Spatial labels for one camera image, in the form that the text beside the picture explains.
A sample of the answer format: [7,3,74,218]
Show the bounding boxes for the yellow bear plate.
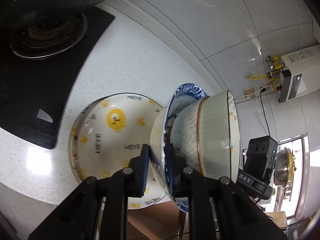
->
[68,93,173,210]

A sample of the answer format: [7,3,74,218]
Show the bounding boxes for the blue white porcelain bowl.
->
[149,83,207,213]

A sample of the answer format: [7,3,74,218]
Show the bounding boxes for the pale green ribbed bowl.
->
[197,90,240,182]

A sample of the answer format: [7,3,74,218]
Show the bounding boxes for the white orange flower bowl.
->
[170,96,212,178]

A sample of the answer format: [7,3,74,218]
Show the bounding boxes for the steel pot yellow rim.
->
[273,147,296,188]

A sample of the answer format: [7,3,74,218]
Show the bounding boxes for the white gas water heater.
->
[279,45,320,103]

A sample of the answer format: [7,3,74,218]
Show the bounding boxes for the black gas stove top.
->
[1,7,114,150]

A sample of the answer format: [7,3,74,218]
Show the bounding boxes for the white power cable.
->
[236,87,268,103]

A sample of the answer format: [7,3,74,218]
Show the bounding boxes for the beige wall socket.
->
[243,86,255,98]

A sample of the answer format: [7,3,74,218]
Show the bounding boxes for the black power cable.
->
[259,89,272,138]

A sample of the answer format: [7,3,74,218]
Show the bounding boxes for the yellow gas hose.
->
[247,73,268,81]

